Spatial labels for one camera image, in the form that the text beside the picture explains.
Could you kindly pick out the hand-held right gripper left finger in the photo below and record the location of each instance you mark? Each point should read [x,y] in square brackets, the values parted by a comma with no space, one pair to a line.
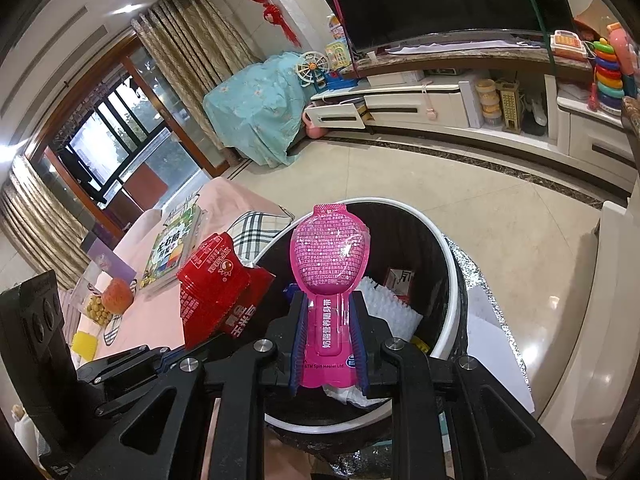
[297,345]

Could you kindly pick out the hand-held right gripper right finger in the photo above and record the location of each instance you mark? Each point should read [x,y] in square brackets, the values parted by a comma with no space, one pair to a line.
[361,345]

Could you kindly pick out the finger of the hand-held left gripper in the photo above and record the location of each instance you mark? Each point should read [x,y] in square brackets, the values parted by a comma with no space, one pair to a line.
[150,385]
[125,359]

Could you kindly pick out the red and white carton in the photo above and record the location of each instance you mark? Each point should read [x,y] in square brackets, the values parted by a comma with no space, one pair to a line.
[400,280]

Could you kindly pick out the pink lollipop package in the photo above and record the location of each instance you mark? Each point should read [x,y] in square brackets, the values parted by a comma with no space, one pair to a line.
[330,255]

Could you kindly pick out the red snack bag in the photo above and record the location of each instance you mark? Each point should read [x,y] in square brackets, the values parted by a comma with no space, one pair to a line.
[215,285]

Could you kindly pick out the white trash bin black liner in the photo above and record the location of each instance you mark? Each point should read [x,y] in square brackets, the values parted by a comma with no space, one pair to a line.
[425,240]

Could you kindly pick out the clear jar of yellow balls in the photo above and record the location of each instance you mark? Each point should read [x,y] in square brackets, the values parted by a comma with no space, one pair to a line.
[95,307]

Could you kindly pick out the red apple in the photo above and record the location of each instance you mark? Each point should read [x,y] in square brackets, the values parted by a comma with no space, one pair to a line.
[119,297]

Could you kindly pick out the purple tumbler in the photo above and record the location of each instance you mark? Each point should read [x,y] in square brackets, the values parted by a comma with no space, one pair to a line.
[107,260]

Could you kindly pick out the beige patterned curtain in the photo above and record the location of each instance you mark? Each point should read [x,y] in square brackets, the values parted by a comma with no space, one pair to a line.
[35,220]
[190,40]

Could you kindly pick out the silver foil sheet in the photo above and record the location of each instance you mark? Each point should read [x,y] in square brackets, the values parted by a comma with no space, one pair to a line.
[475,285]

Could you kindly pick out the white flat sheet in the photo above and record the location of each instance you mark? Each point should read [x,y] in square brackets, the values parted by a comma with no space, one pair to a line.
[500,350]

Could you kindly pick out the brown chair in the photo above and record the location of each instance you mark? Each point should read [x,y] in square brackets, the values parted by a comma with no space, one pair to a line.
[147,187]

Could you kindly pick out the brown framed balcony window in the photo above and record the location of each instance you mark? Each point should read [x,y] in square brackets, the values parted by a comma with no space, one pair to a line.
[115,135]

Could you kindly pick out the pink floor toy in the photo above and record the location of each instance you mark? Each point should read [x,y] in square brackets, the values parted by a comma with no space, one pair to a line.
[315,126]

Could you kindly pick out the teal cloth furniture cover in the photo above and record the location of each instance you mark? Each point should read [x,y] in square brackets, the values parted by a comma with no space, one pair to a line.
[255,110]

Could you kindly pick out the white chair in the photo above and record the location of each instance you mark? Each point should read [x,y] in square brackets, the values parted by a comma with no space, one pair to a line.
[600,335]

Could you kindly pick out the pink hanging toy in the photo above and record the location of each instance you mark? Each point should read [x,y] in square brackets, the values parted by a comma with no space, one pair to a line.
[428,107]

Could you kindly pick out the white television cabinet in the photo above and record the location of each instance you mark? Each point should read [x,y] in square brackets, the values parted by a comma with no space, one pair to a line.
[440,106]

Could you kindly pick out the yellow stacked containers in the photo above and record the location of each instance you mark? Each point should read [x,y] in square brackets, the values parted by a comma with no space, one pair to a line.
[488,102]

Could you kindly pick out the toy ferris wheel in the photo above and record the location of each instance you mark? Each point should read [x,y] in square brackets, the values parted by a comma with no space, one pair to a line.
[311,67]

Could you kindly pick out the gold perforated box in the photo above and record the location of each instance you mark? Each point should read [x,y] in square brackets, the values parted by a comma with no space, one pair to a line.
[511,106]

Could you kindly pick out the yellow green toy house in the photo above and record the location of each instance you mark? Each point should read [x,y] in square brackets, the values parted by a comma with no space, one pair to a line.
[337,54]

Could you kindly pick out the colourful pink toy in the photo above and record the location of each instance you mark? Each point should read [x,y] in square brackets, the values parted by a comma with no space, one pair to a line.
[335,27]

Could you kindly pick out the thin pink stick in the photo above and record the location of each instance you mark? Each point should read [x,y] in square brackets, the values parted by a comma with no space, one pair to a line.
[337,15]

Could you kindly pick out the red hanging knot decoration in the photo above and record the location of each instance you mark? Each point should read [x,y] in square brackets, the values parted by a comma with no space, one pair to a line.
[272,12]

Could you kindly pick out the brown marble table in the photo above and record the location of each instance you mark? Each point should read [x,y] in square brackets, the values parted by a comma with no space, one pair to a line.
[631,115]

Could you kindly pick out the toy cash register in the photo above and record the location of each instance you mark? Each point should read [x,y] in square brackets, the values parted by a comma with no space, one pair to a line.
[570,45]

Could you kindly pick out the pink toy bottle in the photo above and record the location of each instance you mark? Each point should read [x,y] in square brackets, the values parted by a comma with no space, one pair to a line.
[622,60]

